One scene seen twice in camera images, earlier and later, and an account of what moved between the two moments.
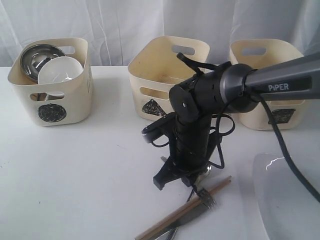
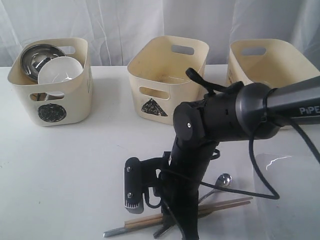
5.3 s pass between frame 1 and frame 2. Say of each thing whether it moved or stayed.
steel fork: moved
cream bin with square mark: stayed
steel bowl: stayed
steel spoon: moved
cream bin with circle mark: stayed
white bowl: stayed
